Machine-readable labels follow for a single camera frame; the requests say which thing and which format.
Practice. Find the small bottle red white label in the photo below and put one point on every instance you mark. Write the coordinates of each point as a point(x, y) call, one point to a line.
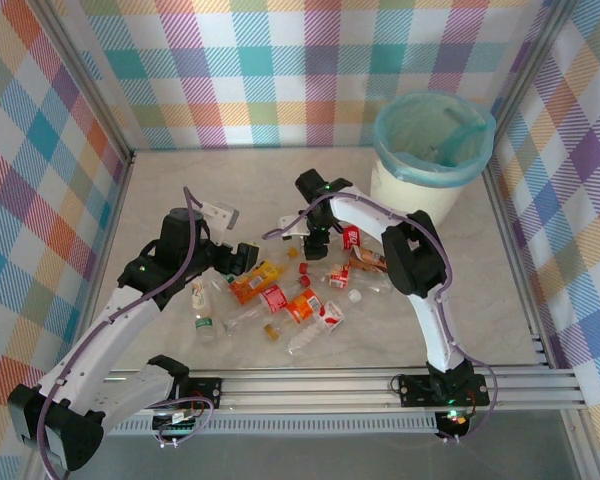
point(337, 276)

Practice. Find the bottle white orange label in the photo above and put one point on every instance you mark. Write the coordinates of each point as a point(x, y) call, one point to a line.
point(198, 295)

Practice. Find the aluminium mounting rail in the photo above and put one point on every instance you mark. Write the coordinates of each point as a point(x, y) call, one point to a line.
point(305, 390)

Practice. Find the plaid backdrop cloth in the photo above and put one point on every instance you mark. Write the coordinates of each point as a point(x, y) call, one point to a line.
point(20, 200)
point(280, 75)
point(580, 200)

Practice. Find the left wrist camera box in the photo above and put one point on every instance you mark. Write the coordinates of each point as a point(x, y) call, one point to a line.
point(217, 215)

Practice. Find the water bottle green label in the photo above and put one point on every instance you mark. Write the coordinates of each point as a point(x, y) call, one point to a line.
point(205, 325)

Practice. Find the small clear bottle green label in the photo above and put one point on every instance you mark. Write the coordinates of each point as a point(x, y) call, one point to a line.
point(220, 286)

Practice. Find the clear crushed plastic bottle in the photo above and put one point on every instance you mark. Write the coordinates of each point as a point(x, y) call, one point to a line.
point(377, 286)

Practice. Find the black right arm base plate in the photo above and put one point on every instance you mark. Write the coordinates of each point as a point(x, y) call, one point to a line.
point(412, 390)

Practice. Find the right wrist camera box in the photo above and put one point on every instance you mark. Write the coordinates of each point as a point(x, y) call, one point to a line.
point(292, 225)

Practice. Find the small clear bottle red cap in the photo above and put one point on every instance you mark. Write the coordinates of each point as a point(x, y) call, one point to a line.
point(305, 281)
point(303, 268)

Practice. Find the brown drink bottle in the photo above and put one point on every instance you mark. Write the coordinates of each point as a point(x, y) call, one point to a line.
point(367, 257)

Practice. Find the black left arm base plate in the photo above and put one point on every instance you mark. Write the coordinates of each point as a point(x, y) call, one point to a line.
point(207, 390)

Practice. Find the orange juice bottle yellow label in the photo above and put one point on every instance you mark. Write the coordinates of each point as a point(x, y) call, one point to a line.
point(252, 285)

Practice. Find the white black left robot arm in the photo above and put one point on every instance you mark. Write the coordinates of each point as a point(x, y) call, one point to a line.
point(105, 335)

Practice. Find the clear bottle orange label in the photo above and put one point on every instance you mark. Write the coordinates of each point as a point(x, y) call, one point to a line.
point(302, 304)

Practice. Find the aluminium side rail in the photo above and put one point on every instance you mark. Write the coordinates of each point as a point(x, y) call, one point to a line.
point(111, 225)
point(504, 225)

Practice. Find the clear bottle red white label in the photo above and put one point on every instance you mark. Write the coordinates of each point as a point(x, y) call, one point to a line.
point(330, 314)

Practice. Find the small clear bottle orange cap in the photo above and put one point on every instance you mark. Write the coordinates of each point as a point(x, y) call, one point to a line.
point(292, 252)

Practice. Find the clear bottle pink-red label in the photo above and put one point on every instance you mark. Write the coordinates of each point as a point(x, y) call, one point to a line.
point(275, 297)

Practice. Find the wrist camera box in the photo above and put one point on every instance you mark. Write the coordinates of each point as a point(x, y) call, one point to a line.
point(292, 225)
point(217, 215)

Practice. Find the aluminium frame post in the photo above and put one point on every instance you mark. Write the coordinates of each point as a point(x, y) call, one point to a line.
point(532, 55)
point(93, 75)

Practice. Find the white plastic bin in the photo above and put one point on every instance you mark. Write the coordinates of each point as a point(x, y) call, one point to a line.
point(415, 197)

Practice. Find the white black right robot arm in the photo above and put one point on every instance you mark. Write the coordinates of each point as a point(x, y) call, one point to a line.
point(432, 320)

